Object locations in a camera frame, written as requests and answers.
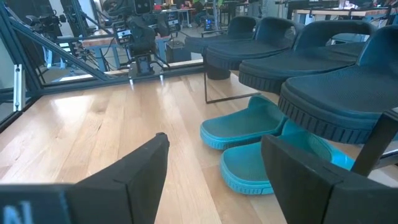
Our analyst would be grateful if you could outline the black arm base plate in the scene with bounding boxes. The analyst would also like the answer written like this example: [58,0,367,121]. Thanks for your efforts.
[127,68,165,79]

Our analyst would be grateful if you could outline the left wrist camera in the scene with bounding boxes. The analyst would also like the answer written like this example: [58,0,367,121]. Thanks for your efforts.
[133,0,155,16]

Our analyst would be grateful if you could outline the teal rubber slide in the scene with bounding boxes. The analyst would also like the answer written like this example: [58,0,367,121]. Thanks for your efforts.
[199,94,289,151]
[220,119,356,196]

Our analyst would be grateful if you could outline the white metal bracket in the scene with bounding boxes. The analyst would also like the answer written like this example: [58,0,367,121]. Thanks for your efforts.
[12,63,24,113]

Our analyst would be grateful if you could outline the wooden shelf black metal legs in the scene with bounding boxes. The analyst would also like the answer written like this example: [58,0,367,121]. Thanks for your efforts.
[203,58,398,179]

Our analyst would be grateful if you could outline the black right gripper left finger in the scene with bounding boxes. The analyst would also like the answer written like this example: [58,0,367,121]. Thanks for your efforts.
[67,132,171,224]

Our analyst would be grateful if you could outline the black rubber slide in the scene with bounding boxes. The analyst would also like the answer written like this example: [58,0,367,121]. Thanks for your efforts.
[184,15,261,55]
[203,16,304,72]
[277,24,398,146]
[238,19,377,96]

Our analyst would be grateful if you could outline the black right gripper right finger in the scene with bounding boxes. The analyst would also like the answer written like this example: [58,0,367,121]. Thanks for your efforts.
[260,134,398,224]

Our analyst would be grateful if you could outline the distant wooden bench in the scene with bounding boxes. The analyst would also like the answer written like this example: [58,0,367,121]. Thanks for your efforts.
[292,6,398,19]

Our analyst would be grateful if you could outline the black table frame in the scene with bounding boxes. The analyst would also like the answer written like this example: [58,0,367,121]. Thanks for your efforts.
[0,0,206,133]

